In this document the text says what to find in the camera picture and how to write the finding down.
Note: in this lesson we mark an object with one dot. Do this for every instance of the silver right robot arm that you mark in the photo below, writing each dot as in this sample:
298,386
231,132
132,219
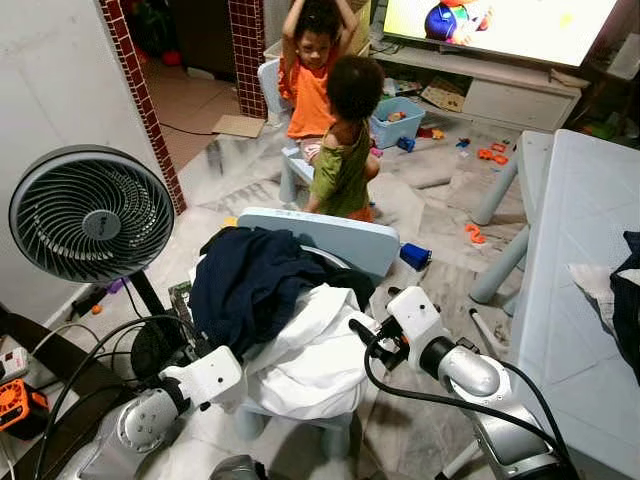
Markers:
470,370

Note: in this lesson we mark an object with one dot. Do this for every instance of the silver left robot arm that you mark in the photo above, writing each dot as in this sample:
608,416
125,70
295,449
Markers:
140,425

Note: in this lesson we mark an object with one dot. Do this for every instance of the small blue toy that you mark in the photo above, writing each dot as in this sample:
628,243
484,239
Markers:
415,257

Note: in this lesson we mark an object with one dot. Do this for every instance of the light blue plastic chair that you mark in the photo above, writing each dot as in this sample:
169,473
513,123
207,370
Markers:
340,235

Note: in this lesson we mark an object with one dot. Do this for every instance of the orange toy piece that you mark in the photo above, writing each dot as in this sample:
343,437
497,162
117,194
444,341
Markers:
473,233

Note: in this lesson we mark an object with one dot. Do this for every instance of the child in green shirt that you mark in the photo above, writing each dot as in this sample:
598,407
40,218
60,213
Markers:
340,175

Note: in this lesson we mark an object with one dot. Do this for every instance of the robot left leg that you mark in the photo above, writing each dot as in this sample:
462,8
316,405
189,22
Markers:
238,468

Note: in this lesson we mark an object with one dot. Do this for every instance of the blue toy bin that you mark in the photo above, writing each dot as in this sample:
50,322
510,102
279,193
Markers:
400,130

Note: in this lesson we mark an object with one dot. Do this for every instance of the white folding table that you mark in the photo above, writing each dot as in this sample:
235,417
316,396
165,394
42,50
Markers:
570,200

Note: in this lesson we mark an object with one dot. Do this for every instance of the child in orange shirt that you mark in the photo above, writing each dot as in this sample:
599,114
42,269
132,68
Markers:
310,100

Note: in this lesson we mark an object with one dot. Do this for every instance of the brown cardboard sheet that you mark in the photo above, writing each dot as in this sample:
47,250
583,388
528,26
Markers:
238,125

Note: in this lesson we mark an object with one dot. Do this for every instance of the white television stand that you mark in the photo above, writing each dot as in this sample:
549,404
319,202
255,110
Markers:
520,100

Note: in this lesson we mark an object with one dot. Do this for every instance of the small blue child chair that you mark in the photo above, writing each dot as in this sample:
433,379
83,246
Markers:
270,85

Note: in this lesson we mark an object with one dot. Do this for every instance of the black and white floor fan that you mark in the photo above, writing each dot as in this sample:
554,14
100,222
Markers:
90,215

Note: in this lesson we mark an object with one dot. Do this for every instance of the television screen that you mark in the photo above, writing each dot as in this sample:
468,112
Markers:
520,30

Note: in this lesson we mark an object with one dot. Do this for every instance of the white router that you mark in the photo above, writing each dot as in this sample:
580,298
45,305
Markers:
622,58

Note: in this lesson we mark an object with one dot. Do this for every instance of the orange black device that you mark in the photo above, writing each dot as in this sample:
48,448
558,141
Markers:
20,410

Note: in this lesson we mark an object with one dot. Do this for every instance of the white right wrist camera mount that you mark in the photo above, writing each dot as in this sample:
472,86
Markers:
415,315

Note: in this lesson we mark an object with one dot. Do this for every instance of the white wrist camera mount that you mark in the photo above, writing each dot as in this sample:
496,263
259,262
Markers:
415,315
210,375

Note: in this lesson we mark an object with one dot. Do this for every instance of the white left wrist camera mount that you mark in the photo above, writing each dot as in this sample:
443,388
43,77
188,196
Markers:
210,375

